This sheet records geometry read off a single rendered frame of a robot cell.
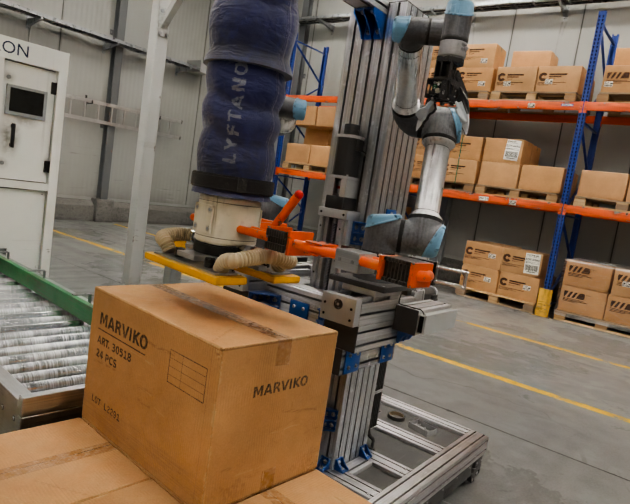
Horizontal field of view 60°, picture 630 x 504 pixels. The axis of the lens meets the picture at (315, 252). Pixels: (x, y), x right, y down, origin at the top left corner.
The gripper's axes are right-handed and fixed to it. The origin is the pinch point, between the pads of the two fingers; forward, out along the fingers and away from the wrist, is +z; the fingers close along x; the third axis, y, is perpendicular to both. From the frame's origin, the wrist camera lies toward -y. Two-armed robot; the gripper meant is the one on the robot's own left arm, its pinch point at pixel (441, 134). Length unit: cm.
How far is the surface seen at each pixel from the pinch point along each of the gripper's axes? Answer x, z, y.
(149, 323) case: -42, 60, 59
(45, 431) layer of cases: -69, 98, 69
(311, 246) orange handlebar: -5, 33, 45
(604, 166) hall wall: -111, -79, -808
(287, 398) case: -11, 74, 38
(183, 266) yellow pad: -39, 45, 53
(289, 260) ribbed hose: -20, 40, 34
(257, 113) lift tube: -31, 4, 42
